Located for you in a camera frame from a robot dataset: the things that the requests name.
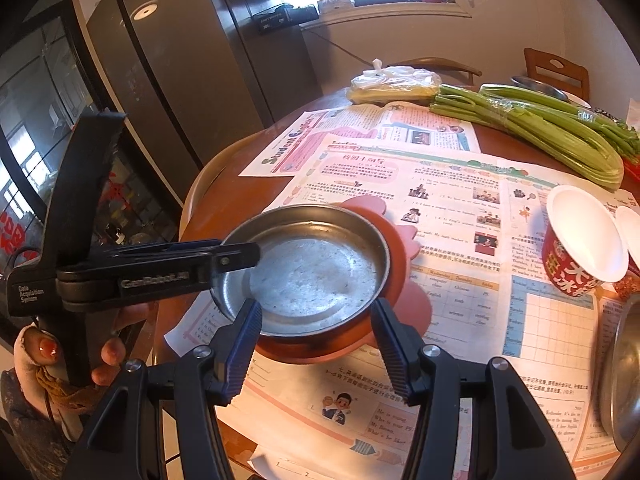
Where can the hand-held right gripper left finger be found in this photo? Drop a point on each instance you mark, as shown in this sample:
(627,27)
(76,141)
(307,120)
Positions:
(245,340)

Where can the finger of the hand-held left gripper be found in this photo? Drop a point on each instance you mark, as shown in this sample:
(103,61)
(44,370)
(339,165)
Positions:
(240,257)

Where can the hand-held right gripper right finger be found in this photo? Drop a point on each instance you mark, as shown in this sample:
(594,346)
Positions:
(395,345)

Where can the small steel plate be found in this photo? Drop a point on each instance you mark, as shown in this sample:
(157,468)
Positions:
(310,275)

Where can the orange plastic plate with ears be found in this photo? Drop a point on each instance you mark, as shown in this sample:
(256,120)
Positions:
(400,265)

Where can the red paper noodle bowl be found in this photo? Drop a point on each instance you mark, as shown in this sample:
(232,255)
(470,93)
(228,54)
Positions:
(582,240)
(631,235)

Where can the large steel bowl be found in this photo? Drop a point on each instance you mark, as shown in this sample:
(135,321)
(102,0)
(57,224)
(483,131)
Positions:
(620,375)

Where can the person's left hand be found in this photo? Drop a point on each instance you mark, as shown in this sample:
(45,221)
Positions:
(112,355)

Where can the large spread newspaper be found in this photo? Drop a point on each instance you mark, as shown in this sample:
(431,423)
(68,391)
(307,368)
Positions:
(465,280)

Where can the glass door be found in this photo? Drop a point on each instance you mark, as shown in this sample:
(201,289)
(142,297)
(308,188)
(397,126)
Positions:
(30,110)

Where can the newspaper with pink masthead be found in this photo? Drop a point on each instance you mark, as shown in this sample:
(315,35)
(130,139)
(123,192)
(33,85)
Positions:
(350,130)

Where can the dark grey refrigerator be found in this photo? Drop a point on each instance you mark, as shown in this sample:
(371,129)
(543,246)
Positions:
(200,60)

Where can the plastic bag of yellow vegetables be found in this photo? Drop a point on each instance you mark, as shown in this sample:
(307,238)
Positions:
(390,85)

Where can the thick celery bunch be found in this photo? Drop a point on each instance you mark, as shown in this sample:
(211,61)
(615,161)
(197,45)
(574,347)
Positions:
(540,132)

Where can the curved wooden chair back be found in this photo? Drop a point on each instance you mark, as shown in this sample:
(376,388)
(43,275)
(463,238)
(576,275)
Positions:
(440,64)

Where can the leafy celery bunch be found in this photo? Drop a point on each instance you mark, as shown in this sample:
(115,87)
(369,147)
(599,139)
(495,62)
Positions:
(525,94)

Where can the small steel bowl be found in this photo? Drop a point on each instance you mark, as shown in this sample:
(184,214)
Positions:
(537,85)

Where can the white bowl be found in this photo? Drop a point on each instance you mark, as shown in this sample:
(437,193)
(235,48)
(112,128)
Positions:
(577,101)

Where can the wooden chair with cutout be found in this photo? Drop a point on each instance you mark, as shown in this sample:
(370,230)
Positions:
(555,72)

